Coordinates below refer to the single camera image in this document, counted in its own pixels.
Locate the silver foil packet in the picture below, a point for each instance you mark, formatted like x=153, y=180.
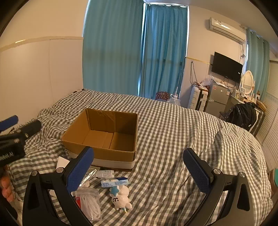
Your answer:
x=90, y=176

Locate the brown cardboard box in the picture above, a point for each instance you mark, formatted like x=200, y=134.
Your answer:
x=97, y=121

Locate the wide teal curtain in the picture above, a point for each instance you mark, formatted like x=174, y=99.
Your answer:
x=113, y=47

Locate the white suitcase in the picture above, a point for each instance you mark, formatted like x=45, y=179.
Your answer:
x=197, y=98

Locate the white oval vanity mirror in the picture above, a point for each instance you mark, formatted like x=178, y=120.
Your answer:
x=247, y=83

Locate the clear water bottle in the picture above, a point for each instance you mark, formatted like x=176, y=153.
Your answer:
x=173, y=100

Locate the black backpack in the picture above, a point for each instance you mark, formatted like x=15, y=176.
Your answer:
x=241, y=116

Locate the grey vanity desk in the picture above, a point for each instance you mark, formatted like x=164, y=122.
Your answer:
x=235, y=101

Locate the dark suitcase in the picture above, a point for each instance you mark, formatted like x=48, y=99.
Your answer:
x=258, y=122

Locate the person's left hand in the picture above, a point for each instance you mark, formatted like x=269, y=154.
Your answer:
x=6, y=189

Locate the teal object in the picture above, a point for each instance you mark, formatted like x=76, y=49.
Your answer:
x=274, y=177

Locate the backlit teal curtain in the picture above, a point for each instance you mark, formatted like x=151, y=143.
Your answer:
x=165, y=54

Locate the black wall television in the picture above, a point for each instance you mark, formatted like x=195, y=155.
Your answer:
x=227, y=67

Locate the white plush toy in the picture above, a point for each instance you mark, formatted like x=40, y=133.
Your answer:
x=120, y=196

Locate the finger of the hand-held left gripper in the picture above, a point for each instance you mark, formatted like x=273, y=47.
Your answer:
x=9, y=121
x=29, y=128

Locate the white louvered wardrobe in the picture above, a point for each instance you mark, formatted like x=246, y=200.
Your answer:
x=270, y=121

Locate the white air conditioner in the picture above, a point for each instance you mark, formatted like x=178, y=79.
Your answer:
x=225, y=28

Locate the white paper card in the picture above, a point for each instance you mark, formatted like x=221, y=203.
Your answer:
x=62, y=163

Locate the red patterned bag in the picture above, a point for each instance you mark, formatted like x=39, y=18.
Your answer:
x=162, y=96

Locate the clear plastic zip bag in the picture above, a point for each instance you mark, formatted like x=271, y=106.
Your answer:
x=89, y=202

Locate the small silver fridge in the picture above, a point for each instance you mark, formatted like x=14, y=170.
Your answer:
x=217, y=100

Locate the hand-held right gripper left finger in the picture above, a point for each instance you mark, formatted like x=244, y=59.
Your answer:
x=80, y=170

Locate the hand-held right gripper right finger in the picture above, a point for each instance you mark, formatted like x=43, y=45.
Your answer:
x=196, y=170

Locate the narrow teal curtain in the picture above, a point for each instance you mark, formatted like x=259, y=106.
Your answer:
x=257, y=65

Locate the small white sachet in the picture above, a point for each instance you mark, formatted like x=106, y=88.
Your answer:
x=105, y=173

